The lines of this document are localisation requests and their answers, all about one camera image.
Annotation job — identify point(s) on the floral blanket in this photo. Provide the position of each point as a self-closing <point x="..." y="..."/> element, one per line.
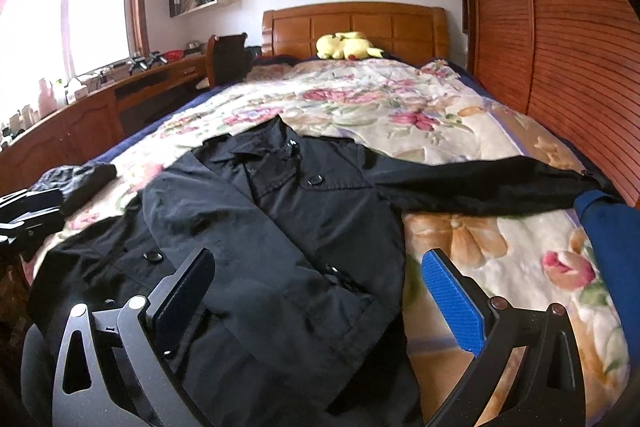
<point x="400" y="107"/>

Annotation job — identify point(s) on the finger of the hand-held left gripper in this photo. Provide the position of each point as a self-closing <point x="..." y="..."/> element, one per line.
<point x="37" y="229"/>
<point x="30" y="201"/>

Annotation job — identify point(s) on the yellow plush toy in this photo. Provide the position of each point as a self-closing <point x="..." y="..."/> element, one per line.
<point x="345" y="46"/>

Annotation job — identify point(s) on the wooden desk cabinet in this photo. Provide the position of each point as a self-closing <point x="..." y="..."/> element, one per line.
<point x="80" y="127"/>

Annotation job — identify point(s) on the navy bed sheet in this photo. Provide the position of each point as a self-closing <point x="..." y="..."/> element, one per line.
<point x="150" y="127"/>

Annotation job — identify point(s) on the blue cloth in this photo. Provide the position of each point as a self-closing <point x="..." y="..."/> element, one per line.
<point x="607" y="232"/>

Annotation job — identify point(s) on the black device on desk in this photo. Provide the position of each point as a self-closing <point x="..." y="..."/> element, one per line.
<point x="145" y="63"/>

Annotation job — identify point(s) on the wooden chair with black cloth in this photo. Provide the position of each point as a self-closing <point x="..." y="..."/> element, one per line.
<point x="230" y="59"/>

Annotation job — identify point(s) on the pink bottle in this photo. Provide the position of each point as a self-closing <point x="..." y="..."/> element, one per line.
<point x="46" y="97"/>

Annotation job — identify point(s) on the window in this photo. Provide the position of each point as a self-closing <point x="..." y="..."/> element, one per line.
<point x="85" y="7"/>

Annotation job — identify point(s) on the dark grey patterned cloth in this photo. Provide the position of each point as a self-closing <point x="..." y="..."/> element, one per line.
<point x="75" y="184"/>

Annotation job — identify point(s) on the wooden bed headboard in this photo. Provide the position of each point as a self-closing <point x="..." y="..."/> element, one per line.
<point x="350" y="24"/>

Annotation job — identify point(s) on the wooden slatted wardrobe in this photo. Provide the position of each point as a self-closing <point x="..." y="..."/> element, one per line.
<point x="550" y="17"/>

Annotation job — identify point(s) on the red basket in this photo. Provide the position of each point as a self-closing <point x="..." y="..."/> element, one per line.
<point x="173" y="55"/>

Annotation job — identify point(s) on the person's dark trouser leg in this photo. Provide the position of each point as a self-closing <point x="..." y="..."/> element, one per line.
<point x="37" y="377"/>

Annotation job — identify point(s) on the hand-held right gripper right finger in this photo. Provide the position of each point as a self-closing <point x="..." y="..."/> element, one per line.
<point x="452" y="302"/>

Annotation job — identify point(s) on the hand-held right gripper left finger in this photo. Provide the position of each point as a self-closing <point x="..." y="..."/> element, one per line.
<point x="184" y="302"/>

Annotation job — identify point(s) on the black jacket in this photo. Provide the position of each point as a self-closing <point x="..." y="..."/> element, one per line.
<point x="280" y="227"/>

